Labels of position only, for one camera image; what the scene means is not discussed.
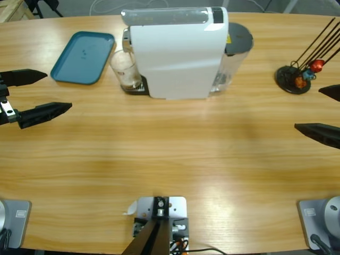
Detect grey coffee machine lever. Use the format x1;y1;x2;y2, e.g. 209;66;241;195
121;7;209;27

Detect black capsule holder with rods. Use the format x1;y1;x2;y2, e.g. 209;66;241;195
275;17;340;95

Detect white frame leg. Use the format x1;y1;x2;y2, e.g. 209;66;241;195
284;0;302;14

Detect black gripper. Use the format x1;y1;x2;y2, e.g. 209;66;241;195
0;69;73;130

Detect white paper tag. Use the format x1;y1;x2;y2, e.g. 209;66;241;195
122;200;138;216

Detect black stand legs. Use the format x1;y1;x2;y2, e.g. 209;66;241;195
25;0;64;19

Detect teal plastic tray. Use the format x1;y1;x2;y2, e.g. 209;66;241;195
50;31;117;86

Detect clear glass cup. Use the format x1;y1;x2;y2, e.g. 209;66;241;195
109;49;143;92

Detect red coffee capsule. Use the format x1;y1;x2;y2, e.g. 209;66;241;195
310;59;325;72

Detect white capsule coffee machine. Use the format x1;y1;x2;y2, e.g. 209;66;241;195
121;6;230;101

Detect black base power cable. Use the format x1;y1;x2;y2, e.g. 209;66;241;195
0;228;13;249
310;233;334;255

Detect black cable under camera post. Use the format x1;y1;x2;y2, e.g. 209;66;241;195
185;247;232;255

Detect black machine power cable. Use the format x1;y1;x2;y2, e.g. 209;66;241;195
249;0;268;13

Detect white block with dark post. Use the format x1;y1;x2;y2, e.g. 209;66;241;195
122;195;190;255

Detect wooden crate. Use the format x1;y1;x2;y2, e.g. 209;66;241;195
0;0;34;24

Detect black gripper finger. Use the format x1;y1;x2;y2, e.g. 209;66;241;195
318;84;340;102
294;122;340;149

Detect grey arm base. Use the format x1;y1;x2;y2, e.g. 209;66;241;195
296;195;340;250
0;199;32;249

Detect clear water tank grey lid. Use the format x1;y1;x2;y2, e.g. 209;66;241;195
209;22;254;94

